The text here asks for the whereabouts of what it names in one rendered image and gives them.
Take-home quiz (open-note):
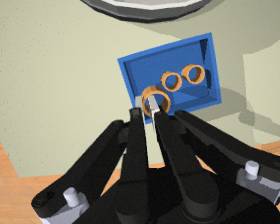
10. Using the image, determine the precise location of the grey round turning table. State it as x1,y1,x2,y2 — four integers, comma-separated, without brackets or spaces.
80,0,212,24

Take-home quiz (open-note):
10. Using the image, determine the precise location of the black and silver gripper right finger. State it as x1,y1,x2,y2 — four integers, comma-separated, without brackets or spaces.
148,94,280,218

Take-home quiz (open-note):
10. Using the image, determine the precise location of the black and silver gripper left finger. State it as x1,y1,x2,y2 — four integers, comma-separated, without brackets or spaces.
31,96,150,224

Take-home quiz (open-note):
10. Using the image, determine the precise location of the blue square tray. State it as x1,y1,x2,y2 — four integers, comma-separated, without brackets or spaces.
117,32,222,115

